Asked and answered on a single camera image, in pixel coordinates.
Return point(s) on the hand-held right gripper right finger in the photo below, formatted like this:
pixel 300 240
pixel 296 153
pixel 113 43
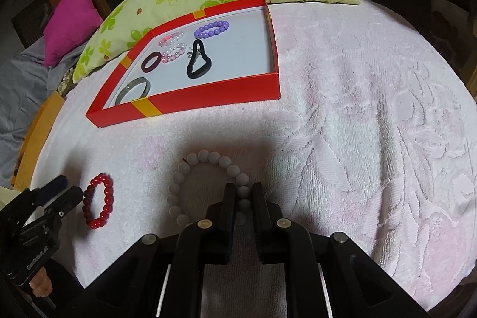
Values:
pixel 261 213

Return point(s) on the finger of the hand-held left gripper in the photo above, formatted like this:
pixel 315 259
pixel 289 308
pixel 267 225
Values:
pixel 69 197
pixel 56 185

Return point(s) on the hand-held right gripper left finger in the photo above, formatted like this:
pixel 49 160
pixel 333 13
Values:
pixel 228 213

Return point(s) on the red shallow gift box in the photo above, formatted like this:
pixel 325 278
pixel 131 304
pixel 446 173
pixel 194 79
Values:
pixel 223 94

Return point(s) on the silver bangle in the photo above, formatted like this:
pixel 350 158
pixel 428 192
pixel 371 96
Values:
pixel 128 90

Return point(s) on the person's left hand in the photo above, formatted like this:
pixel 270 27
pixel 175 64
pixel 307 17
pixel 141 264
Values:
pixel 39 284

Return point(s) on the grey blanket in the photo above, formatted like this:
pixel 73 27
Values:
pixel 22 98

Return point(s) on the white textured towel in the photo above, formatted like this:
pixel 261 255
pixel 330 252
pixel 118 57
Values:
pixel 354 117

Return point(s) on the pink cushion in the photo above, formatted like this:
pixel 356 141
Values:
pixel 70 23

